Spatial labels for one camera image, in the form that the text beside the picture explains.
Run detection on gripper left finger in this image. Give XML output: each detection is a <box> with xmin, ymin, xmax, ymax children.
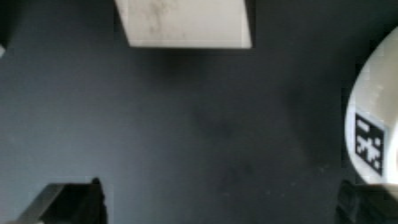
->
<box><xmin>14</xmin><ymin>178</ymin><xmax>106</xmax><ymax>224</ymax></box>

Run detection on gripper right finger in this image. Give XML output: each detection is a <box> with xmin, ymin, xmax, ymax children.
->
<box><xmin>335</xmin><ymin>180</ymin><xmax>398</xmax><ymax>224</ymax></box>

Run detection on white round stool seat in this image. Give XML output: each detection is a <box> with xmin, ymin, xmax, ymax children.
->
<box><xmin>344</xmin><ymin>27</ymin><xmax>398</xmax><ymax>184</ymax></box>

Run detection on white stool leg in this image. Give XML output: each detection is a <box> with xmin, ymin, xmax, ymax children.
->
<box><xmin>113</xmin><ymin>0</ymin><xmax>254</xmax><ymax>49</ymax></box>

